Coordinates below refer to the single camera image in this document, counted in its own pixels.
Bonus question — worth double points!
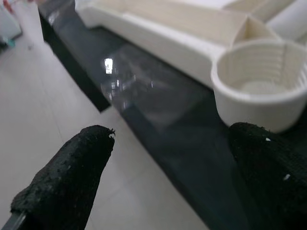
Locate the crossed clear tape strips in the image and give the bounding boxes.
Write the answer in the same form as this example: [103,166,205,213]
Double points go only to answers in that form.
[99,45,200,130]

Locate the white plastic table top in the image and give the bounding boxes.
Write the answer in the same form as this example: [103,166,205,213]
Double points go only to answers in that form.
[75,0,307,134]

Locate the long clear tape strip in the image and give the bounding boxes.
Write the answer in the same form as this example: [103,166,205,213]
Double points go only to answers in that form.
[47,6,77,28]

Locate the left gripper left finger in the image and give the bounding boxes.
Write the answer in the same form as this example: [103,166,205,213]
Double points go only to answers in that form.
[0,124,116,230]

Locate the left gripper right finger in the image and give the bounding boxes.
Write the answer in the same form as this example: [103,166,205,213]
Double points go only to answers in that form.
[227,121,307,230]

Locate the black table cloth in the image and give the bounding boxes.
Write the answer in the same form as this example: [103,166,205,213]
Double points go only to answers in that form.
[38,0,307,230]

